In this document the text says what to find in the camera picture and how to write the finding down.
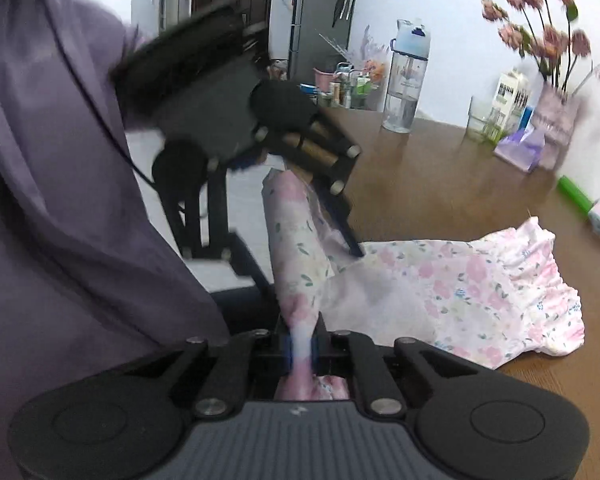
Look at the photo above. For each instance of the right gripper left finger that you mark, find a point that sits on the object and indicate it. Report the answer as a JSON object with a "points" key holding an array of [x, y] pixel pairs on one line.
{"points": [[203, 380]]}

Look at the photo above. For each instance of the artificial pink flowers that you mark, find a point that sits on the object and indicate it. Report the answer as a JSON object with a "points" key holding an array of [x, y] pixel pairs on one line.
{"points": [[544, 31]]}

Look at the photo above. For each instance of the pink floral garment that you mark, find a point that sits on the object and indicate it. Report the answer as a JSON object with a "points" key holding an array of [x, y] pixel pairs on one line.
{"points": [[487, 301]]}

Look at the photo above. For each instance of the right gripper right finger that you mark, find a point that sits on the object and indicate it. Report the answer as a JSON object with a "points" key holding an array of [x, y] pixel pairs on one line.
{"points": [[386, 381]]}

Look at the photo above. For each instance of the black chair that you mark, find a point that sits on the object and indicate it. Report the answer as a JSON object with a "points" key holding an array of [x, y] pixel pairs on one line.
{"points": [[194, 200]]}

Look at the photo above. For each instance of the white green carton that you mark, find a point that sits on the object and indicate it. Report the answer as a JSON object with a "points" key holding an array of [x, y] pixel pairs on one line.
{"points": [[508, 104]]}

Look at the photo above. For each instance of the clear drinking glass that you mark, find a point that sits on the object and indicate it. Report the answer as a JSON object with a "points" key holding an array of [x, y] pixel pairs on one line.
{"points": [[484, 121]]}

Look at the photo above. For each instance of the grey refrigerator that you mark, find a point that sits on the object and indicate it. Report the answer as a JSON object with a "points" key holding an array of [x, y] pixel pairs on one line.
{"points": [[319, 35]]}

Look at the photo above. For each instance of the purple tissue pack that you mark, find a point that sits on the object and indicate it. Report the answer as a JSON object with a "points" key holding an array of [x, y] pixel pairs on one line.
{"points": [[522, 149]]}

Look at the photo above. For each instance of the large clear water jug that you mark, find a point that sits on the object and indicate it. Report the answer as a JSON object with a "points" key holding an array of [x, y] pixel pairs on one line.
{"points": [[410, 54]]}

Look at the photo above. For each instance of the lace-wrapped flower vase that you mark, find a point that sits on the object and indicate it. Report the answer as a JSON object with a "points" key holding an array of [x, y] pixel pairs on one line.
{"points": [[555, 115]]}

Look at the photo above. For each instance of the person in purple clothing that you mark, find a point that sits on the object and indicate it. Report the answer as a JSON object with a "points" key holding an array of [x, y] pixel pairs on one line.
{"points": [[86, 282]]}

